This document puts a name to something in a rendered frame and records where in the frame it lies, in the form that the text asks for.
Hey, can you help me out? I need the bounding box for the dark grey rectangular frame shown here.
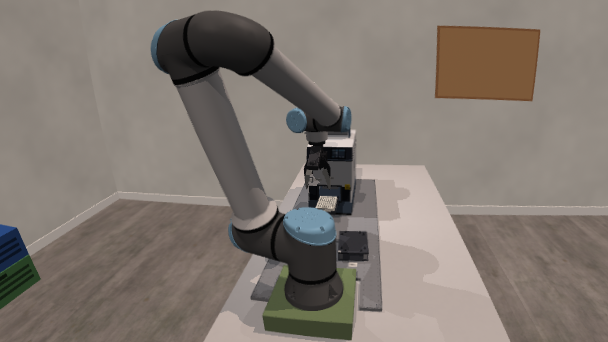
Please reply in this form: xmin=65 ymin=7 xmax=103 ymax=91
xmin=338 ymin=231 xmax=369 ymax=261

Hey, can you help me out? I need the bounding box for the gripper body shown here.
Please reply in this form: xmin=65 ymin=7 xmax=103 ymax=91
xmin=308 ymin=141 xmax=327 ymax=170

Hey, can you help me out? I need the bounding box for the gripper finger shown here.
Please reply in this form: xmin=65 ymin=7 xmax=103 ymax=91
xmin=322 ymin=161 xmax=331 ymax=190
xmin=304 ymin=160 xmax=312 ymax=189

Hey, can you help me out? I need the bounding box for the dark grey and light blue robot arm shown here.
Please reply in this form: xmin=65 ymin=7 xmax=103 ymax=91
xmin=151 ymin=11 xmax=352 ymax=311

